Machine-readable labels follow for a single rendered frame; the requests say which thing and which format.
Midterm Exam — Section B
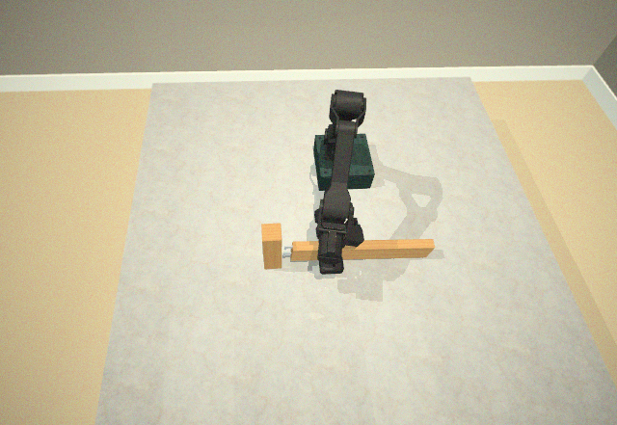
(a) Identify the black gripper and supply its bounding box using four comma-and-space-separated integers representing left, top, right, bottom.
314, 208, 344, 275

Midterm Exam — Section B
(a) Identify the wooden post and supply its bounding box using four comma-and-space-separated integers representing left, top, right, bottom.
261, 223, 282, 269

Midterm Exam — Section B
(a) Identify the brown wooden board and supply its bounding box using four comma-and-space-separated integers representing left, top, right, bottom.
283, 239, 436, 261

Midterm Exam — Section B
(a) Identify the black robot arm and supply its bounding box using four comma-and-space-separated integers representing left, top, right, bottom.
317, 90, 366, 264

